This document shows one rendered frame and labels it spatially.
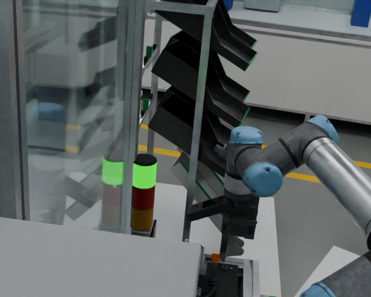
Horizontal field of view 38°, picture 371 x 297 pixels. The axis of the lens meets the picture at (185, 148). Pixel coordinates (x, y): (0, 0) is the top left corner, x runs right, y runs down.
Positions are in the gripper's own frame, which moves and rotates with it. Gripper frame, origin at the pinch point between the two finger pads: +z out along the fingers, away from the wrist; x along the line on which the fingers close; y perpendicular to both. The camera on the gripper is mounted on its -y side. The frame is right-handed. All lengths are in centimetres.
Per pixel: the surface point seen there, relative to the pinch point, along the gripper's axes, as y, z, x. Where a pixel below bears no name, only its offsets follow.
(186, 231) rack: -10.5, 6.5, 19.3
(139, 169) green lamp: -18.8, -32.9, -21.5
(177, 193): -18, 21, 68
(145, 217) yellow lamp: -17.0, -21.9, -21.3
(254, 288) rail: 10.0, 11.4, 3.8
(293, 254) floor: 48, 107, 165
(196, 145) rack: -10.1, -21.5, 18.9
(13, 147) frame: -20, -62, -78
